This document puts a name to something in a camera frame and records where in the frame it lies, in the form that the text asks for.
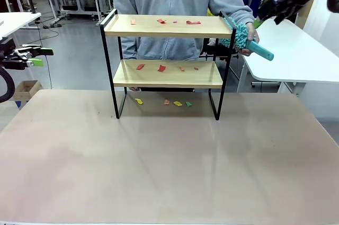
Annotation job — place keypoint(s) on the white side desk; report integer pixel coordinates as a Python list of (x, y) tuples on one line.
[(16, 21)]

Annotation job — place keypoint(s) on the green paper scrap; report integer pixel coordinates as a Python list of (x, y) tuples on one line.
[(188, 104)]

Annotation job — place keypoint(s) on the black office chair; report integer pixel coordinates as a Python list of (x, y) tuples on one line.
[(209, 50)]

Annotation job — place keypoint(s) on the open cardboard box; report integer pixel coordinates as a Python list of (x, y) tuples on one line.
[(26, 90)]

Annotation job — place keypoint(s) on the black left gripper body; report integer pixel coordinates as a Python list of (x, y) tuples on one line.
[(7, 55)]

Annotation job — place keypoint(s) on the person's right forearm grey sleeve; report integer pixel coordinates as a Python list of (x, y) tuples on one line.
[(129, 47)]

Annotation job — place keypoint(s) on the person's left hand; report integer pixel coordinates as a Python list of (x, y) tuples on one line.
[(253, 34)]

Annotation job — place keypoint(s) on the brown leaning board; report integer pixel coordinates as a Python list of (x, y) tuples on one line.
[(304, 17)]

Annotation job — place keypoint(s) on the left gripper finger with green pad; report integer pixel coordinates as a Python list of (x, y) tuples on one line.
[(45, 51), (37, 62)]

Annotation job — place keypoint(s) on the small orange paper scrap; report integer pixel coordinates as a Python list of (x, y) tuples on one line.
[(182, 69)]

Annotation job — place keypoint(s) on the person's left forearm grey sleeve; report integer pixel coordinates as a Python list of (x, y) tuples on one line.
[(238, 14)]

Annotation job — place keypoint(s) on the black frame wooden two-tier shelf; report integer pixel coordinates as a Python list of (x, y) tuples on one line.
[(164, 31)]

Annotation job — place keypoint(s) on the small orange-red paper scrap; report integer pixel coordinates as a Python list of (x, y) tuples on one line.
[(133, 22)]

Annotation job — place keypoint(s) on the long red paper scrap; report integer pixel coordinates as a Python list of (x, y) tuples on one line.
[(193, 22)]

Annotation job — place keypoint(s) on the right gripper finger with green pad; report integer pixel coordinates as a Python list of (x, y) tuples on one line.
[(284, 14), (266, 10)]

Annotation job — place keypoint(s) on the teal microfibre duster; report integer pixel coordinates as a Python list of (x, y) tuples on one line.
[(239, 37)]

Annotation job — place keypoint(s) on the yellow paper scrap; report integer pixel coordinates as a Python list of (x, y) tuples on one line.
[(177, 103), (138, 101)]

